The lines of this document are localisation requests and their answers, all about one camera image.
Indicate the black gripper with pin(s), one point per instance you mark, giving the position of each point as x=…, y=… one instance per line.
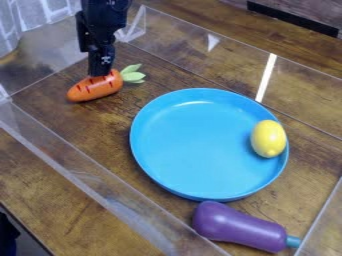
x=99, y=19

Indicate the orange toy carrot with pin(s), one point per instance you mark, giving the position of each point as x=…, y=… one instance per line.
x=96, y=87

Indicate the blue round tray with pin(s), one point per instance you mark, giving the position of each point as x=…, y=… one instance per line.
x=190, y=142

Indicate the white patterned curtain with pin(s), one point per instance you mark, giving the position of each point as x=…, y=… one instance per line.
x=24, y=15

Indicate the yellow toy lemon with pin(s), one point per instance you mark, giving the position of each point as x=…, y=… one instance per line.
x=269, y=138

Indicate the purple toy eggplant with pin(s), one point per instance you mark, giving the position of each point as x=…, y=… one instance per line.
x=221, y=223

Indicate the clear acrylic enclosure wall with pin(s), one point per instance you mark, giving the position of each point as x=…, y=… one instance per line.
x=71, y=182

